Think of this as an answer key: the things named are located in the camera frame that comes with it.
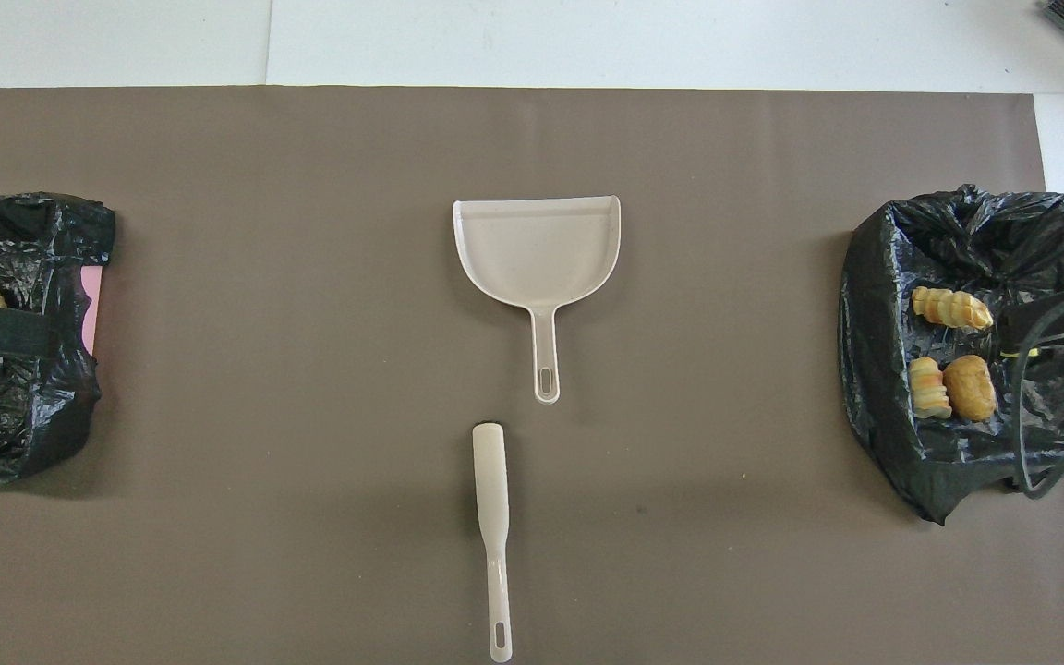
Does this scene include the pale toy croissant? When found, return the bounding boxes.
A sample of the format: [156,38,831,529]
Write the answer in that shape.
[910,285,996,333]
[907,356,954,421]

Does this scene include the brown toy bread roll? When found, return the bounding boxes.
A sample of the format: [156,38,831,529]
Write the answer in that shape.
[943,354,998,424]

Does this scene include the beige hand brush black bristles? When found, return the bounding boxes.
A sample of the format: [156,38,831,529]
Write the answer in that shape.
[471,421,514,664]

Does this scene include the beige plastic dustpan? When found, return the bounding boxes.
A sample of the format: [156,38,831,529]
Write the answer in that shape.
[452,195,623,405]

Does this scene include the pink bin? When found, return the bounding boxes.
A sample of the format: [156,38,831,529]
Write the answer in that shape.
[79,265,106,357]

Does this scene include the low black trash bag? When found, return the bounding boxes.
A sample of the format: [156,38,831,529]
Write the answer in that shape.
[0,191,117,484]

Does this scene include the tall black bag-lined bin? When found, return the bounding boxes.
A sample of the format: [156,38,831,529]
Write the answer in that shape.
[839,184,1064,526]

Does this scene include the brown paper table mat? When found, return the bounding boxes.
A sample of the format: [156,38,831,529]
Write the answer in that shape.
[0,86,1064,665]

